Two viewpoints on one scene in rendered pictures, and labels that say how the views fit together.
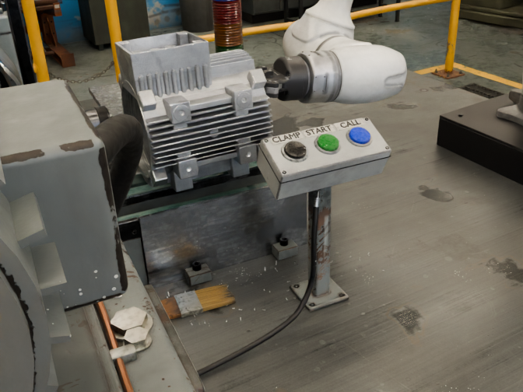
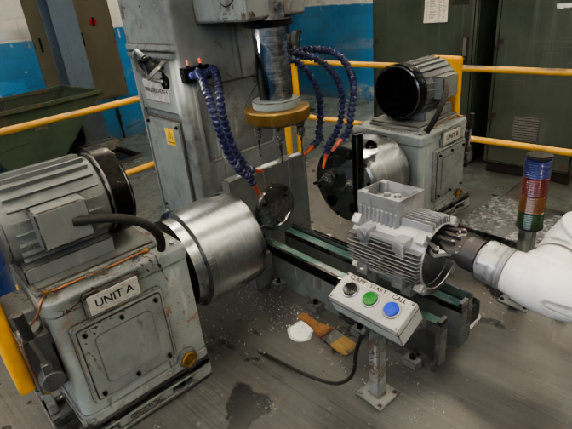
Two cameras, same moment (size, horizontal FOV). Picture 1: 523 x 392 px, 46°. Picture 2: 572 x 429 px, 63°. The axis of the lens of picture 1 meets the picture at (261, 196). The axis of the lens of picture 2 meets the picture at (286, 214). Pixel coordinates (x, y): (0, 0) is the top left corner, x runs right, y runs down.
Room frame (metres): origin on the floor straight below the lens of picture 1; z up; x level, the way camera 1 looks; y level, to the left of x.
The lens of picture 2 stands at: (0.42, -0.76, 1.62)
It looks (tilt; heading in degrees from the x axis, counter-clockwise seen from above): 26 degrees down; 74
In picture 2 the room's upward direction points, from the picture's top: 6 degrees counter-clockwise
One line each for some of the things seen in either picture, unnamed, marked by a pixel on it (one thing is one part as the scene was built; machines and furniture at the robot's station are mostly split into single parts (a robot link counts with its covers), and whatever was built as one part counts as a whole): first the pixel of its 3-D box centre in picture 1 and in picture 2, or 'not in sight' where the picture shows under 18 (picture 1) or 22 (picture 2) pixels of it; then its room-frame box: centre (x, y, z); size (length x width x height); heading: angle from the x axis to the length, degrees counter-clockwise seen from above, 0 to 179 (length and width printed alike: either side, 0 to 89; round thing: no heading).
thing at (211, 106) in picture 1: (194, 117); (403, 243); (0.96, 0.10, 1.04); 0.20 x 0.19 x 0.19; 114
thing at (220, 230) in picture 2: not in sight; (192, 255); (0.47, 0.29, 1.04); 0.37 x 0.25 x 0.25; 24
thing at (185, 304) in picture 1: (169, 308); (324, 332); (0.76, 0.15, 0.80); 0.21 x 0.05 x 0.01; 110
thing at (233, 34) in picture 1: (228, 32); (532, 201); (1.29, 0.05, 1.10); 0.06 x 0.06 x 0.04
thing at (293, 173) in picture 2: not in sight; (264, 214); (0.73, 0.57, 0.97); 0.30 x 0.11 x 0.34; 24
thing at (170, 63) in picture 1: (163, 64); (390, 203); (0.94, 0.14, 1.13); 0.12 x 0.11 x 0.07; 114
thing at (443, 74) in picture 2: not in sight; (428, 119); (1.39, 0.65, 1.16); 0.33 x 0.26 x 0.42; 24
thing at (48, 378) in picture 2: not in sight; (42, 344); (0.16, 0.04, 1.07); 0.08 x 0.07 x 0.20; 114
